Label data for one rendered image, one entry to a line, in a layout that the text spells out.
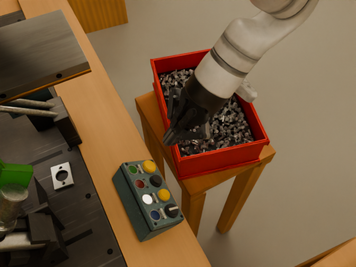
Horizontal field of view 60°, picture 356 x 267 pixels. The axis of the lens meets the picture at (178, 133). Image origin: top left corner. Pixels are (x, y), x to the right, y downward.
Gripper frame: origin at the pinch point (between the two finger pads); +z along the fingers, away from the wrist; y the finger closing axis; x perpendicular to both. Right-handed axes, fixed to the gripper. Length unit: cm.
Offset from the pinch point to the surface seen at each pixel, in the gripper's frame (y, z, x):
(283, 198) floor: 5, 48, 107
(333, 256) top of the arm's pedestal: 32.2, 1.1, 25.6
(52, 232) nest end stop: 5.7, 17.9, -19.5
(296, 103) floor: -40, 23, 143
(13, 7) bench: -74, 22, -9
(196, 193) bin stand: 5.8, 15.1, 14.7
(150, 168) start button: 1.1, 8.7, -0.6
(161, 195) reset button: 7.4, 8.8, -1.2
